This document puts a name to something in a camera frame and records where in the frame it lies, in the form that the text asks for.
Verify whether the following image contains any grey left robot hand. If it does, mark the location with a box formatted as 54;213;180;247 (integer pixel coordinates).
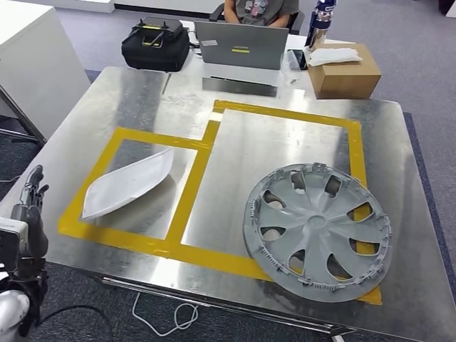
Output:
12;165;50;259

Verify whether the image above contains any white curved panel part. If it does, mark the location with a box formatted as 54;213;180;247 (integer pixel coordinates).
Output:
82;147;175;220

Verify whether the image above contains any black carry bag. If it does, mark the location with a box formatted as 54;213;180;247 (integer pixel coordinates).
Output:
121;24;190;73

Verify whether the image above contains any grey laptop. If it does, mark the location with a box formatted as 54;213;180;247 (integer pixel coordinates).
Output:
193;20;289;98

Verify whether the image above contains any grey plastic hubcap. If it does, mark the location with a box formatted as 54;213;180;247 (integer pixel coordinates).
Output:
242;162;393;303

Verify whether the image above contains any person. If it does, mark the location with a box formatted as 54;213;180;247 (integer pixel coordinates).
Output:
223;0;300;29

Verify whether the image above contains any black phone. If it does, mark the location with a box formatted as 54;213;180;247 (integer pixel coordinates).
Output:
287;48;309;71

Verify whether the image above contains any blue and silver bottle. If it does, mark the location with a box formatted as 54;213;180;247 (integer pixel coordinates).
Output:
305;0;337;52

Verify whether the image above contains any white padded bag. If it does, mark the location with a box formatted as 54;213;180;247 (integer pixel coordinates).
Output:
307;47;363;67

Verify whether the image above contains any brown cardboard box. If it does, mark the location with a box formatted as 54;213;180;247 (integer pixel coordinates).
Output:
307;43;382;100

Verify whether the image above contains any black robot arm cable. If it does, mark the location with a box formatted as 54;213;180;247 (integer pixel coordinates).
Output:
35;304;115;342

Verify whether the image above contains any steel workbench frame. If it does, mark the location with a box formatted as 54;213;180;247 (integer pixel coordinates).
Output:
0;85;47;147
94;274;357;342

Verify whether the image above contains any white floor cable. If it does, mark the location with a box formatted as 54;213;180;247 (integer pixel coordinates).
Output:
132;291;199;331

